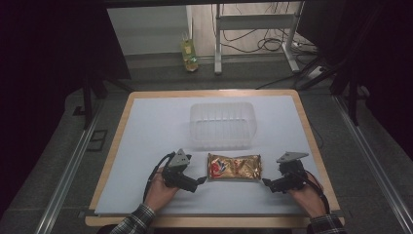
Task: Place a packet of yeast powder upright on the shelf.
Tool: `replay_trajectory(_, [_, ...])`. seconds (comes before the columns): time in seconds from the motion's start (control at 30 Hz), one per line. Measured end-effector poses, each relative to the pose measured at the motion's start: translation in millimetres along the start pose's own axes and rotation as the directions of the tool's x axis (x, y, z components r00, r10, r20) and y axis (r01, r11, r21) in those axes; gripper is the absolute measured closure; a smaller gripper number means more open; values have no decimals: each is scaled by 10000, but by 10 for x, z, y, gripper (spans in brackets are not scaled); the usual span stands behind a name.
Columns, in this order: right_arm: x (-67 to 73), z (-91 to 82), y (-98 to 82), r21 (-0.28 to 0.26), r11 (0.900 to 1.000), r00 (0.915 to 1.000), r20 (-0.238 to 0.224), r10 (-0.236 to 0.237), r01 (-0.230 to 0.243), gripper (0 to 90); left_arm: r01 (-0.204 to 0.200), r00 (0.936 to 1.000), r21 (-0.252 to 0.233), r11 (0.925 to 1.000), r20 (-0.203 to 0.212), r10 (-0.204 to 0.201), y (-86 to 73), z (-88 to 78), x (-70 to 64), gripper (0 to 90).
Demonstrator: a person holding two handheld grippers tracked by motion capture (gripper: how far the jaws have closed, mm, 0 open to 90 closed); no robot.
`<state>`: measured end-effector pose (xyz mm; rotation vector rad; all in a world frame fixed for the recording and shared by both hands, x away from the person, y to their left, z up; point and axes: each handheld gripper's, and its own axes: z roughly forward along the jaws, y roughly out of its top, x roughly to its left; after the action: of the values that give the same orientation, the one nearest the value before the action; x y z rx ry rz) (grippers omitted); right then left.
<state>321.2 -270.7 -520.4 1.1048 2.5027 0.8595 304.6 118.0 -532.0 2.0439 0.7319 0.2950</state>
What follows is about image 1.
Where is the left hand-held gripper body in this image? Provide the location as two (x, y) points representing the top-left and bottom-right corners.
(161, 148), (200, 194)

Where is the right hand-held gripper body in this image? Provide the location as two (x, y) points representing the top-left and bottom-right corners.
(268, 151), (310, 195)

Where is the gold snack packet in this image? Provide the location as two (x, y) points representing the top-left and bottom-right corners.
(206, 152), (263, 181)

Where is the person's left hand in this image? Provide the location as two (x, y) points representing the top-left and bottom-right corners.
(143, 168), (180, 213)

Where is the person's right hand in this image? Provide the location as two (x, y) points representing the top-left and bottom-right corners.
(286, 173), (326, 218)

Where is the white table mat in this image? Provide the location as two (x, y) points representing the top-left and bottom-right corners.
(94, 95), (341, 215)

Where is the clear plastic container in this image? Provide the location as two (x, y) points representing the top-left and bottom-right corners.
(189, 101), (258, 151)

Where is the black metal stand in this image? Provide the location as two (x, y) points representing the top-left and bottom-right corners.
(330, 57), (362, 127)
(80, 73), (109, 131)

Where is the yellow drink bottle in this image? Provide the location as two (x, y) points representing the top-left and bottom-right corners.
(179, 31), (200, 73)

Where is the white power strip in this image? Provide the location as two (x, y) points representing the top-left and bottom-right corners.
(290, 39), (319, 55)

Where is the white metal stand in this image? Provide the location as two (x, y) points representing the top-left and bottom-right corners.
(213, 2), (306, 76)

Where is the dark curtain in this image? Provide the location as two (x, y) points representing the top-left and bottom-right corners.
(0, 0), (132, 217)
(296, 0), (413, 161)

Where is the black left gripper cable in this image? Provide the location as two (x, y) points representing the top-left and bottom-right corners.
(142, 151), (176, 203)

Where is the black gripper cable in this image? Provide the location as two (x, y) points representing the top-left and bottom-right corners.
(142, 151), (176, 203)
(300, 170), (331, 215)

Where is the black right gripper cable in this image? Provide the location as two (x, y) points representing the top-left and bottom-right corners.
(300, 170), (331, 215)

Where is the aluminium floor rail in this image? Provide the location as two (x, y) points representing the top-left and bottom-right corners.
(332, 95), (413, 234)
(33, 99), (105, 234)

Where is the tangle of black floor cables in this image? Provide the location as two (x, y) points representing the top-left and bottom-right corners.
(210, 3), (295, 55)

